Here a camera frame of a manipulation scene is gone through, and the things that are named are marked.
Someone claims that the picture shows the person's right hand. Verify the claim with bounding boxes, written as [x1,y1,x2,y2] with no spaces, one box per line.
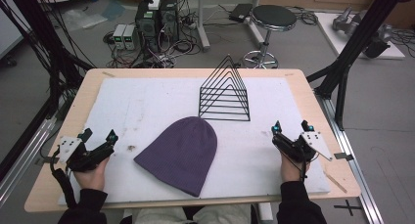
[280,151,311,184]

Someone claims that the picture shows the grey power supply unit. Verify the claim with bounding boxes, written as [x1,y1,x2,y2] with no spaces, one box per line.
[122,23,139,51]
[112,23,127,51]

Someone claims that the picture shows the black metal frame stand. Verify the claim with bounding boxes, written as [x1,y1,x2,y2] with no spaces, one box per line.
[0,0,96,183]
[305,0,415,132]

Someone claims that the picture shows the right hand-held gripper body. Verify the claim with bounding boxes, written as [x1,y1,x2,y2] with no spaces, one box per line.
[283,131,334,163]

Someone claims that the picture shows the wooden table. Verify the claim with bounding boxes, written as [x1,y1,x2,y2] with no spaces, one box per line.
[23,67,362,214]

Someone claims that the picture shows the clear plastic sheet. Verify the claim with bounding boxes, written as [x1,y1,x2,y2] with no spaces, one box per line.
[62,8,109,31]

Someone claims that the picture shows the grey desk leg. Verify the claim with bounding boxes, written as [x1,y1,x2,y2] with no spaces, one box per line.
[245,0,266,49]
[195,0,211,53]

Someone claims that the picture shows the grey tape strip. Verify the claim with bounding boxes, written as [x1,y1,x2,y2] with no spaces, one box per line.
[34,156,61,167]

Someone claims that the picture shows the grey robot part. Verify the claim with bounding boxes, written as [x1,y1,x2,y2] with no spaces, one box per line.
[332,6,393,60]

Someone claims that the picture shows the white floor board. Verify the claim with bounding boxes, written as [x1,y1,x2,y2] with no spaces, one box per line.
[314,11,406,61]

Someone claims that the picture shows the black computer tower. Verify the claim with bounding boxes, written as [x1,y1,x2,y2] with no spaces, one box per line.
[159,0,180,44]
[134,1,161,53]

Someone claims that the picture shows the aluminium rail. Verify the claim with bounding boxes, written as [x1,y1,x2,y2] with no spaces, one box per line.
[0,116,58,208]
[313,88,386,224]

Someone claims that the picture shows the person's left hand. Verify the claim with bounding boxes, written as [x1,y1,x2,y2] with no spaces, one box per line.
[71,156,111,192]

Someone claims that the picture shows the tangle of floor cables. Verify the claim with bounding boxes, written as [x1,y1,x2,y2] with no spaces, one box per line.
[102,0,205,69]

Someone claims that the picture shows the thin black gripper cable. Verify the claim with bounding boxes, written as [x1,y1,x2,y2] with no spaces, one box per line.
[280,150,321,183]

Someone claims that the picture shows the white foam mat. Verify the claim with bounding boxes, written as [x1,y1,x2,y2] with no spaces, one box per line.
[58,76,332,206]

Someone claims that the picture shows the black flat box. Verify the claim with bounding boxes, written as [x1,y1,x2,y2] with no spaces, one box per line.
[228,2,254,23]

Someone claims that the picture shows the black tape strip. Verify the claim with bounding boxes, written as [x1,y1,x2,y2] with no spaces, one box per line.
[333,152,355,162]

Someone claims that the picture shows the black round stool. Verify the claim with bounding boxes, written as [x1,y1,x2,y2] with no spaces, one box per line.
[241,4,299,69]

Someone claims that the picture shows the thin wooden stick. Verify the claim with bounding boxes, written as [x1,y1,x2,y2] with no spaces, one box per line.
[324,171,348,195]

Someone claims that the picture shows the black wire rack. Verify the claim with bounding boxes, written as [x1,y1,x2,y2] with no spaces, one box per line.
[198,54,252,122]

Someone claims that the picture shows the black sleeved gripper cable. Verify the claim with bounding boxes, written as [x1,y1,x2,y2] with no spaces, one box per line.
[49,146,78,208]

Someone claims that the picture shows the purple knit beanie hat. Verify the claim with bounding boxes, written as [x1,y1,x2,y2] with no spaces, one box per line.
[133,115,218,199]

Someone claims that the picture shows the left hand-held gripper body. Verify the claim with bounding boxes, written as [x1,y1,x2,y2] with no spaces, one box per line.
[58,136,111,172]

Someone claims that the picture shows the person's legs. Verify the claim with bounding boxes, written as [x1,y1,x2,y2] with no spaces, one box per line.
[122,202,259,224]

